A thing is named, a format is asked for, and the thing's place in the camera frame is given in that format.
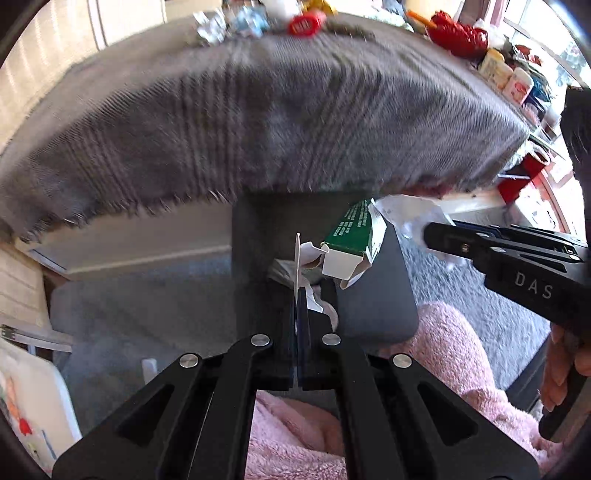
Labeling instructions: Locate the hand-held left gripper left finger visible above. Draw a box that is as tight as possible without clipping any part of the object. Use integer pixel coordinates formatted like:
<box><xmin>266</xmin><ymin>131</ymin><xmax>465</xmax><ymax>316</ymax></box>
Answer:
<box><xmin>52</xmin><ymin>288</ymin><xmax>297</xmax><ymax>480</ymax></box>

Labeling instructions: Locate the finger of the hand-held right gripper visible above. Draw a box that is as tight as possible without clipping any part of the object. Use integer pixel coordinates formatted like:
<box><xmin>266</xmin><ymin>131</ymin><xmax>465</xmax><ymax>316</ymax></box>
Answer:
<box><xmin>424</xmin><ymin>223</ymin><xmax>580</xmax><ymax>269</ymax></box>
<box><xmin>455</xmin><ymin>220</ymin><xmax>589</xmax><ymax>252</ymax></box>

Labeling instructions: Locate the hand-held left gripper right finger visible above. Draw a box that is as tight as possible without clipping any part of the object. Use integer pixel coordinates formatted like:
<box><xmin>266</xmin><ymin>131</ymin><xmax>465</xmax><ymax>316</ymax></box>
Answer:
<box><xmin>296</xmin><ymin>279</ymin><xmax>541</xmax><ymax>480</ymax></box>

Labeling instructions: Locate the white plastic wrapper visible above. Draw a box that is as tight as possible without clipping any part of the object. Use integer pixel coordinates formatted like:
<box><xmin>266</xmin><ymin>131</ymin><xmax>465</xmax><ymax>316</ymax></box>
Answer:
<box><xmin>372</xmin><ymin>194</ymin><xmax>462</xmax><ymax>264</ymax></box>

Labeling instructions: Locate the white card piece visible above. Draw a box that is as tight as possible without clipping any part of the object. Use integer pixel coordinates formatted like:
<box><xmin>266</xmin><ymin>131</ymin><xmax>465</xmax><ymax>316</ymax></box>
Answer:
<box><xmin>294</xmin><ymin>233</ymin><xmax>331</xmax><ymax>301</ymax></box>

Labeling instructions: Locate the dark grey bin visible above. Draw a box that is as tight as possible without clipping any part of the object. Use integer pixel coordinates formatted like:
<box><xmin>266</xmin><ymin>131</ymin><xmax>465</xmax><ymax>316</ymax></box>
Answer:
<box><xmin>231</xmin><ymin>189</ymin><xmax>419</xmax><ymax>344</ymax></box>

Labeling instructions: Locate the green white carton box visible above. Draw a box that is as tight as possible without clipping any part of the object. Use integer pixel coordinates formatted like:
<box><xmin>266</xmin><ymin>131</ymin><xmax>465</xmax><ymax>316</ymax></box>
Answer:
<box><xmin>321</xmin><ymin>198</ymin><xmax>389</xmax><ymax>289</ymax></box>

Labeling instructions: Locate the red snack packet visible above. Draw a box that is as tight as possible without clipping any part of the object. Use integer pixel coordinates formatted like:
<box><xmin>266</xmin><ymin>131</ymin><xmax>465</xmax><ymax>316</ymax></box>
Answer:
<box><xmin>287</xmin><ymin>11</ymin><xmax>327</xmax><ymax>37</ymax></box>

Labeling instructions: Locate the yellow wrapper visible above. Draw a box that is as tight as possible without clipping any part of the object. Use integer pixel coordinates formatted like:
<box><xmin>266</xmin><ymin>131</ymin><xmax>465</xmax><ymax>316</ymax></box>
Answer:
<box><xmin>302</xmin><ymin>0</ymin><xmax>339</xmax><ymax>16</ymax></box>

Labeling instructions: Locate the blue white wrapper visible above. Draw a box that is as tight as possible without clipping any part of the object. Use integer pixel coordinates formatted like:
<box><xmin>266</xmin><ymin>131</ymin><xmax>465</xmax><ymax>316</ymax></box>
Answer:
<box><xmin>228</xmin><ymin>4</ymin><xmax>269</xmax><ymax>38</ymax></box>

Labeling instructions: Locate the silver foil wrapper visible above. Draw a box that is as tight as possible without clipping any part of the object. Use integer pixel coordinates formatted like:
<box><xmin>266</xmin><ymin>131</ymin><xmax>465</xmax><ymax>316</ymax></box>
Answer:
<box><xmin>193</xmin><ymin>8</ymin><xmax>228</xmax><ymax>45</ymax></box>

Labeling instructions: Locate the person's right hand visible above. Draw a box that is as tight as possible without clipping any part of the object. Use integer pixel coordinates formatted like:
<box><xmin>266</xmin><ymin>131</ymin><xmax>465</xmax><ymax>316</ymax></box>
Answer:
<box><xmin>539</xmin><ymin>322</ymin><xmax>583</xmax><ymax>412</ymax></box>

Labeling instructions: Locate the red cardboard box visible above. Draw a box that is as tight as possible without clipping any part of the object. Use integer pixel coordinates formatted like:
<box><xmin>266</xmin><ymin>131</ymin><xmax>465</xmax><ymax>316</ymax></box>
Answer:
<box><xmin>498</xmin><ymin>154</ymin><xmax>551</xmax><ymax>205</ymax></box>

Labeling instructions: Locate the dark fuzzy cloth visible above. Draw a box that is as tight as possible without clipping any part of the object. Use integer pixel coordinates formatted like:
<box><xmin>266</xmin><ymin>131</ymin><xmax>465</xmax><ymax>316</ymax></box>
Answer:
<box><xmin>560</xmin><ymin>85</ymin><xmax>591</xmax><ymax>195</ymax></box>

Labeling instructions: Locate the yellow white bottle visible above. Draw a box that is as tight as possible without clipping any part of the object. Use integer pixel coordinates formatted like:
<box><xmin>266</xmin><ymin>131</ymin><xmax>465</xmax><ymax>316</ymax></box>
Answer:
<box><xmin>477</xmin><ymin>48</ymin><xmax>514</xmax><ymax>92</ymax></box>

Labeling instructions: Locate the red basket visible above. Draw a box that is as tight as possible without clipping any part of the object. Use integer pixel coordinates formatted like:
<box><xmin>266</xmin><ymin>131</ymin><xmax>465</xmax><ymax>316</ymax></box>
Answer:
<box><xmin>427</xmin><ymin>10</ymin><xmax>490</xmax><ymax>59</ymax></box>

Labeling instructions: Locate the window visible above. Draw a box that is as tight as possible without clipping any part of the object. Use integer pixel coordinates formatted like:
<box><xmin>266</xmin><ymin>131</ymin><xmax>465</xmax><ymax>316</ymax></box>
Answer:
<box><xmin>502</xmin><ymin>0</ymin><xmax>591</xmax><ymax>90</ymax></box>

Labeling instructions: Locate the grey plaid tablecloth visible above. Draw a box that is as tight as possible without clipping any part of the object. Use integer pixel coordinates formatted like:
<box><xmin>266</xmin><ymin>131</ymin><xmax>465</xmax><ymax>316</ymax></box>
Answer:
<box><xmin>0</xmin><ymin>14</ymin><xmax>532</xmax><ymax>243</ymax></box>

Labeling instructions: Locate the plastic storage box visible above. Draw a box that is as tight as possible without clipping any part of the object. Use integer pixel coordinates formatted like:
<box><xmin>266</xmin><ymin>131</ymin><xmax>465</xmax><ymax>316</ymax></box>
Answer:
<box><xmin>0</xmin><ymin>339</ymin><xmax>83</xmax><ymax>474</ymax></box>

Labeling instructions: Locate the bamboo folding screen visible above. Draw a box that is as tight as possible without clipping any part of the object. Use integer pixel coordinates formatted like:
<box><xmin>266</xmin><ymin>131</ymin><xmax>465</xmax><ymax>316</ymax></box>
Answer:
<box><xmin>0</xmin><ymin>0</ymin><xmax>169</xmax><ymax>328</ymax></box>

